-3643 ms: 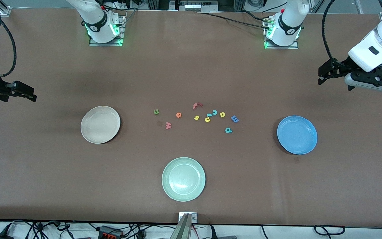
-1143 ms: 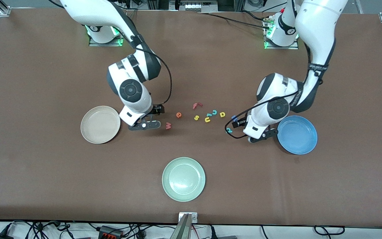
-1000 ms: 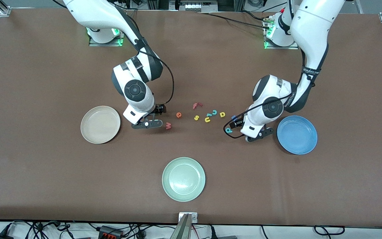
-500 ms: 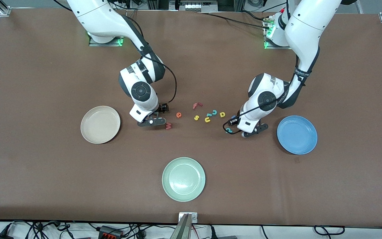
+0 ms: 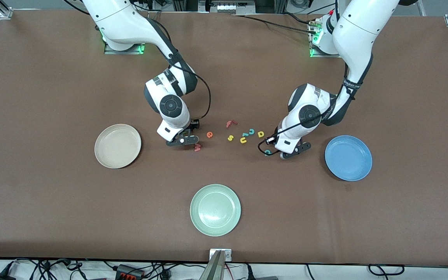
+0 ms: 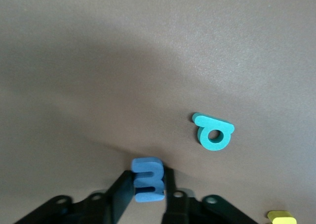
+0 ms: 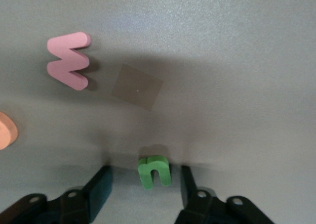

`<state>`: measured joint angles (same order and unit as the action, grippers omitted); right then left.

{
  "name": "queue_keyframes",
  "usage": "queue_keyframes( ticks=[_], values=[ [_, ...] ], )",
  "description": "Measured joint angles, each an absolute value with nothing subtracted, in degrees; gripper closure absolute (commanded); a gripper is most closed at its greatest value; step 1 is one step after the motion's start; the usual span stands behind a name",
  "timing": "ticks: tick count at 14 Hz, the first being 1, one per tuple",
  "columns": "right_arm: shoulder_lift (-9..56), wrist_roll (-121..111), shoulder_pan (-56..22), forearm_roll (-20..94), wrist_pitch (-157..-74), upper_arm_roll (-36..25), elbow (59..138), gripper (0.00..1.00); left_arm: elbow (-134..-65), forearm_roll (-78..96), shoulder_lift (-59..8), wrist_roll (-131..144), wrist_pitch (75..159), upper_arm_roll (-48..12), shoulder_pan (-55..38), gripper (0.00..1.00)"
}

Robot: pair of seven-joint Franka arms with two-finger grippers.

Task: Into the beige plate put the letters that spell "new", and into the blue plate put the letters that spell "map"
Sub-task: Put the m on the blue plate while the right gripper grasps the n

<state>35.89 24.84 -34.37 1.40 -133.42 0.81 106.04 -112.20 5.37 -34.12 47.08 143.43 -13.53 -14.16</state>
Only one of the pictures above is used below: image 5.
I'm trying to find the blue plate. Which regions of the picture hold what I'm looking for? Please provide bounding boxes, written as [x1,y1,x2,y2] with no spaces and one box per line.
[324,135,373,182]

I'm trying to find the beige brown plate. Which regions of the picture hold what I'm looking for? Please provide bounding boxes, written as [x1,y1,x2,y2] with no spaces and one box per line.
[94,124,142,169]

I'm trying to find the pale green plate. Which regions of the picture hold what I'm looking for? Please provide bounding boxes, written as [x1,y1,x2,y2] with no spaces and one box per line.
[190,184,242,237]

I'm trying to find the aluminium profile beam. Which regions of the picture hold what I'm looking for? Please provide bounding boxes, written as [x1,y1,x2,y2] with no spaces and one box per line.
[199,250,225,280]

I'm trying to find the silver control box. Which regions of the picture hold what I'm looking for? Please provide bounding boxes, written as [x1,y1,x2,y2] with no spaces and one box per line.
[198,0,256,15]

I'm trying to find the black power strip orange switches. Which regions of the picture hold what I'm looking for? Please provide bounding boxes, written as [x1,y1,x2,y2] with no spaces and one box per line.
[114,264,145,279]

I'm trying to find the brown table cover sheet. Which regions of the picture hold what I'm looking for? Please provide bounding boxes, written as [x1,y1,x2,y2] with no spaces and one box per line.
[0,10,448,267]

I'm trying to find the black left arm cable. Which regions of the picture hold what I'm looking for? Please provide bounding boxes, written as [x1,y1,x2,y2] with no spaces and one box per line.
[258,113,322,155]

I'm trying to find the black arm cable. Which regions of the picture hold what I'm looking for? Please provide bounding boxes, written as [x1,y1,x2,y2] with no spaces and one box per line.
[146,17,212,121]
[258,113,322,155]

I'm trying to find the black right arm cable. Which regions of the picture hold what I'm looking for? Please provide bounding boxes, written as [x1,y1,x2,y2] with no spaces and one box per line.
[146,17,212,121]

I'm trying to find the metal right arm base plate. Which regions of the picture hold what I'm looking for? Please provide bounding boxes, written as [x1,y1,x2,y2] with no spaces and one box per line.
[104,42,145,55]

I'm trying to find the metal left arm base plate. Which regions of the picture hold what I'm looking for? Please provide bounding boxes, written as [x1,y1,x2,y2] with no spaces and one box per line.
[310,47,351,59]

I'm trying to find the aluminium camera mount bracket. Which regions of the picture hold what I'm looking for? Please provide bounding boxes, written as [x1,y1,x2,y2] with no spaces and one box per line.
[209,248,232,262]

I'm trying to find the black cable on table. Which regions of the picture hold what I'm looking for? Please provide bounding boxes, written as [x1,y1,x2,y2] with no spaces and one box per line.
[230,14,320,35]

